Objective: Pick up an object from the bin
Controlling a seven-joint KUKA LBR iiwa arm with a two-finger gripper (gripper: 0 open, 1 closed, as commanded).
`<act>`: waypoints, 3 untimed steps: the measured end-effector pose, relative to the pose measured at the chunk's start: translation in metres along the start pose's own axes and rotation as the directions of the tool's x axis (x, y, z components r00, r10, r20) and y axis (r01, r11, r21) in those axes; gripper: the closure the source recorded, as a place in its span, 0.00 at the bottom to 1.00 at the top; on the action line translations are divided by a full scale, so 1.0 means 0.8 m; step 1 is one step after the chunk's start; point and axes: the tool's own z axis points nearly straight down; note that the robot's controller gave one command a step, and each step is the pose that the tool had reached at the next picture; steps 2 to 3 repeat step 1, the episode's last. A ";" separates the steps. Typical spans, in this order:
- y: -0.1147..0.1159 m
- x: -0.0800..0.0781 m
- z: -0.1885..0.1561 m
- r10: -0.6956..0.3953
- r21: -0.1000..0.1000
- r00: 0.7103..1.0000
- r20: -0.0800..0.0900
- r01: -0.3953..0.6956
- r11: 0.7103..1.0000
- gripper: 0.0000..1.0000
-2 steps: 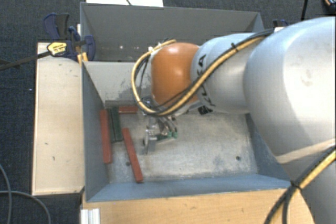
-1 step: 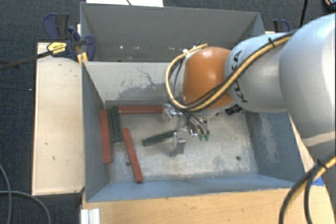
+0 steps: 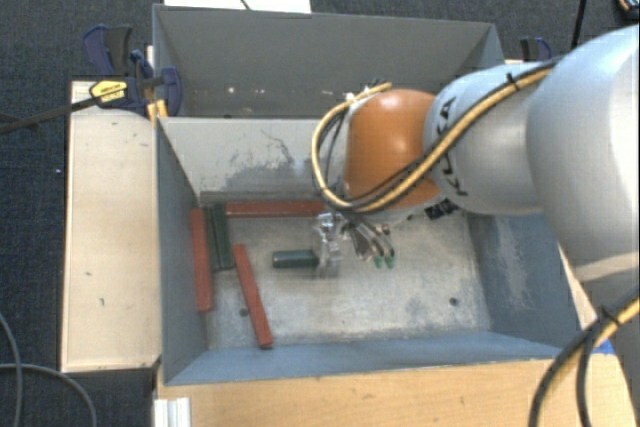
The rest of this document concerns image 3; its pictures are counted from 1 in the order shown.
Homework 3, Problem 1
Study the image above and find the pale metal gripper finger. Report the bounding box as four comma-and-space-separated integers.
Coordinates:
324, 220, 346, 279
313, 213, 333, 269

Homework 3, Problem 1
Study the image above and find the short dark green flat block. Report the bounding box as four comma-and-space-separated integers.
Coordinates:
271, 249, 320, 270

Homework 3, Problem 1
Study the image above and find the red-brown flat block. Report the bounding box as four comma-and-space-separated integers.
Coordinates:
230, 243, 275, 351
224, 200, 327, 219
187, 207, 216, 314

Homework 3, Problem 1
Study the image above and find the grey metal bin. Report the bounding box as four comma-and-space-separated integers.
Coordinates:
151, 3, 586, 387

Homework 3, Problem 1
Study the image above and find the long dark green flat block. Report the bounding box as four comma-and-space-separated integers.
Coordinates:
206, 203, 236, 273

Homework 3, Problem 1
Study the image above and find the pale wood flat board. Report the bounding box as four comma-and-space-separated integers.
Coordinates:
60, 79, 163, 374

